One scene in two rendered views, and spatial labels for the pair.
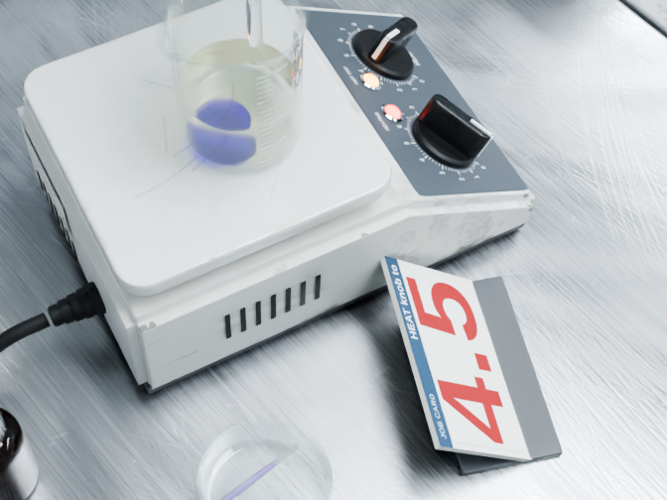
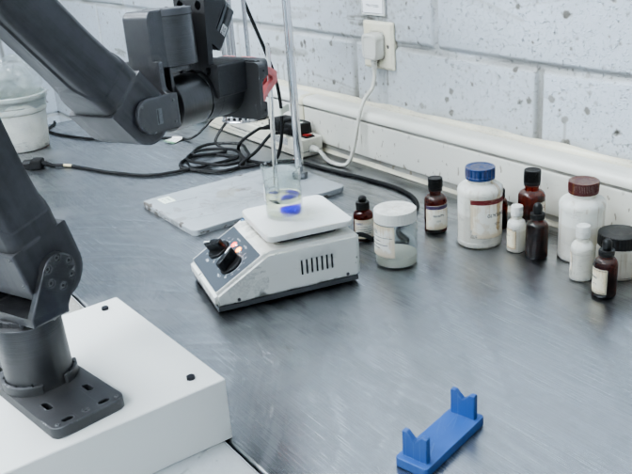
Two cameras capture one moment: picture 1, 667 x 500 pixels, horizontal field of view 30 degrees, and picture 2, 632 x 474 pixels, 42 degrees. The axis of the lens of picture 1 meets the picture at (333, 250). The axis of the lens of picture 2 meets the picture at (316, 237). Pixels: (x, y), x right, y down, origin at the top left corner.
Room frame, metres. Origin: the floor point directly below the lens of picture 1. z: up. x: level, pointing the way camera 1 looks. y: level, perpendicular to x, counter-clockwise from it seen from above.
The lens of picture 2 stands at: (1.31, 0.28, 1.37)
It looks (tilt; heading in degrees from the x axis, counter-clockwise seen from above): 22 degrees down; 191
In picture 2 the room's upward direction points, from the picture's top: 4 degrees counter-clockwise
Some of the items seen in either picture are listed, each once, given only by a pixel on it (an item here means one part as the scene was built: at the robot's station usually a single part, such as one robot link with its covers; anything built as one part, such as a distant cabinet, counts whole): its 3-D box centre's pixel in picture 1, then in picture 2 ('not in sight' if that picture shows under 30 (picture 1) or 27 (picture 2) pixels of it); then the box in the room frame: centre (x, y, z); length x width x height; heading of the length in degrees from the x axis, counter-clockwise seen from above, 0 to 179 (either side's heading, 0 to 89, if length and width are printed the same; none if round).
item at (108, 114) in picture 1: (204, 132); (295, 217); (0.31, 0.06, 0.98); 0.12 x 0.12 x 0.01; 32
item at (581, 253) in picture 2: not in sight; (581, 251); (0.31, 0.43, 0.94); 0.03 x 0.03 x 0.07
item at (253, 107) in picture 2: not in sight; (214, 91); (0.41, 0.00, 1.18); 0.10 x 0.07 x 0.07; 67
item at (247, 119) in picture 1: (231, 74); (284, 187); (0.31, 0.04, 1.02); 0.06 x 0.05 x 0.08; 135
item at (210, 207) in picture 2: not in sight; (244, 196); (0.00, -0.10, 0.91); 0.30 x 0.20 x 0.01; 135
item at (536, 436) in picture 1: (470, 355); not in sight; (0.24, -0.06, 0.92); 0.09 x 0.06 x 0.04; 17
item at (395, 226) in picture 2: not in sight; (395, 234); (0.27, 0.19, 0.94); 0.06 x 0.06 x 0.08
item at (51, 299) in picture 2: not in sight; (23, 283); (0.68, -0.12, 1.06); 0.09 x 0.06 x 0.06; 64
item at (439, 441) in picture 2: not in sight; (440, 428); (0.68, 0.26, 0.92); 0.10 x 0.03 x 0.04; 149
